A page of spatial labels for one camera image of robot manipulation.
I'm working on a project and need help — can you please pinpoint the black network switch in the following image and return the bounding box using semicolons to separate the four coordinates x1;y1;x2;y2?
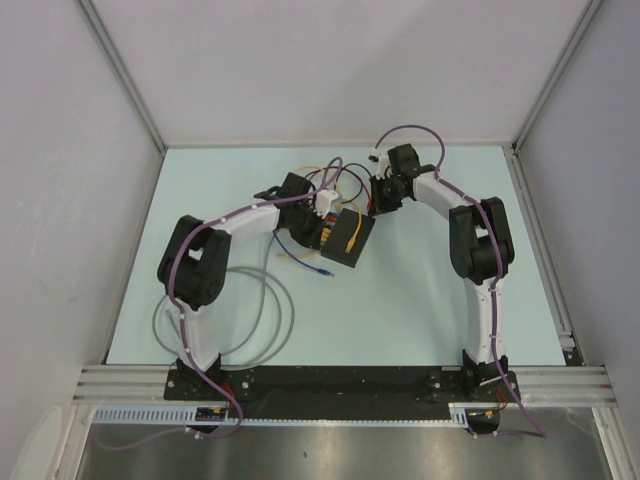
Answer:
320;209;375;268

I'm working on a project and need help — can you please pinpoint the blue ethernet cable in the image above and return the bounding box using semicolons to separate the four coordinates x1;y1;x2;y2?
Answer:
272;228;335;278

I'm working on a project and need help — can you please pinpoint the red ethernet cable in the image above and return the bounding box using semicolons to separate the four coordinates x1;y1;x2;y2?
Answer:
305;168;372;211

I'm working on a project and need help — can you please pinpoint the long grey ethernet cable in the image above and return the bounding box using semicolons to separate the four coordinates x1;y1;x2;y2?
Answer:
152;249;296;371

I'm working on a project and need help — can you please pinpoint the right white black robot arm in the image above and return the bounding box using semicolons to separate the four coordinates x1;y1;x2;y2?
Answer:
369;144;515;401

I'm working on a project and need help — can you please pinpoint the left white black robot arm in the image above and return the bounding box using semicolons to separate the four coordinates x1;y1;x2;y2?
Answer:
157;172;340;400

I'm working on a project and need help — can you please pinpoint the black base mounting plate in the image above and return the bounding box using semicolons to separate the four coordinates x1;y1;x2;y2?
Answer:
164;362;519;402

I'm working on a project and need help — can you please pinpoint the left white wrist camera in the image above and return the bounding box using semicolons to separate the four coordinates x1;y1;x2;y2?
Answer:
314;189;341;218

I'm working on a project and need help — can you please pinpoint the yellow ethernet cable on switch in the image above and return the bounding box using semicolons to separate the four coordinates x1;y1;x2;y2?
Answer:
344;209;364;251

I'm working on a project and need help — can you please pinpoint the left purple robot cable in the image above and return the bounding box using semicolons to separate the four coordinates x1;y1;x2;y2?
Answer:
93;157;344;450

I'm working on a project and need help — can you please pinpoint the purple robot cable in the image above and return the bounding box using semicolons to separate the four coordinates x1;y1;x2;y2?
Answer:
374;124;548;440
93;157;344;450

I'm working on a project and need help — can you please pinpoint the white slotted cable duct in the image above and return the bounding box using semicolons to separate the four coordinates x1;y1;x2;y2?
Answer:
92;403;500;428

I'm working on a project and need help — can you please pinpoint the aluminium frame rail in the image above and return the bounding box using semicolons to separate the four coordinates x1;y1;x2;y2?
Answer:
74;365;617;408

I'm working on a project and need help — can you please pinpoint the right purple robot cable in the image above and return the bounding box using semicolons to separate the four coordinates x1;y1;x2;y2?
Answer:
374;124;548;440

